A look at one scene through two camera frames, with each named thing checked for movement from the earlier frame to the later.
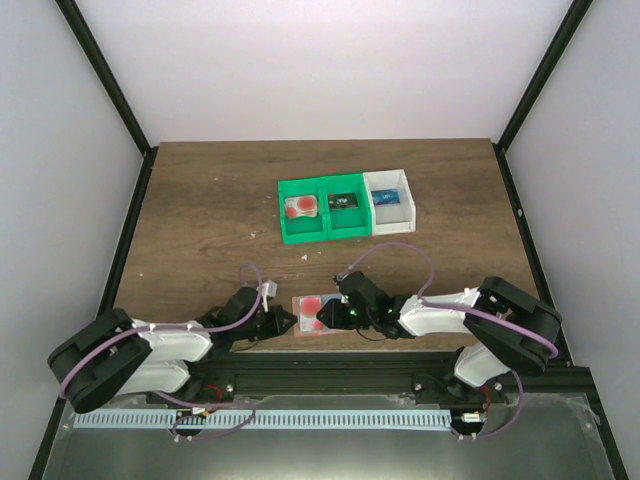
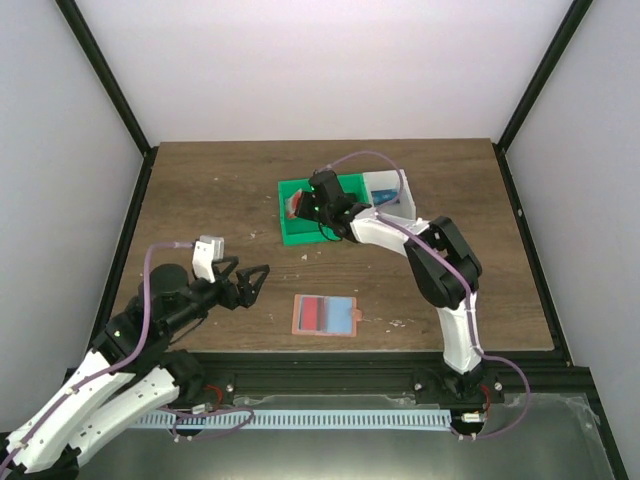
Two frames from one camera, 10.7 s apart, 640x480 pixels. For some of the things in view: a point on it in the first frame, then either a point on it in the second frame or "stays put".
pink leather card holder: x=306 y=307 stays put
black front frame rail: x=230 y=378 stays put
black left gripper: x=273 y=322 to x=228 y=289
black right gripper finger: x=335 y=314 to x=308 y=206
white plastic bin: x=393 y=218 stays put
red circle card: x=308 y=309 to x=292 y=204
